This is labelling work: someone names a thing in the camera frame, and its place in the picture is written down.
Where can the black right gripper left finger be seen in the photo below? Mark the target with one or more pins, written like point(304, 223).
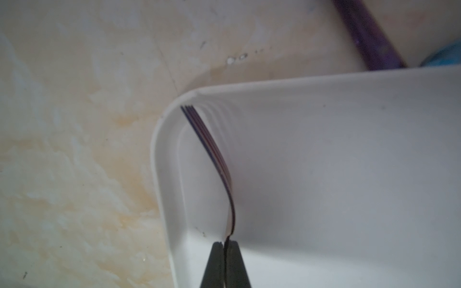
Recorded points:
point(215, 267)

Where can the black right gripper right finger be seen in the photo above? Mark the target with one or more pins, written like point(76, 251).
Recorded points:
point(235, 273)

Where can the dark purple fork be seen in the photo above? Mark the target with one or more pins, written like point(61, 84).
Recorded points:
point(216, 157)

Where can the maroon purple spoon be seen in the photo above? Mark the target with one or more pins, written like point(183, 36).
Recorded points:
point(373, 45)

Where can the blue fork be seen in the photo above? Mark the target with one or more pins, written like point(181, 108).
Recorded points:
point(447, 56)

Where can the white rectangular tray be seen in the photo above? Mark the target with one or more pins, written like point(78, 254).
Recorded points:
point(346, 181)

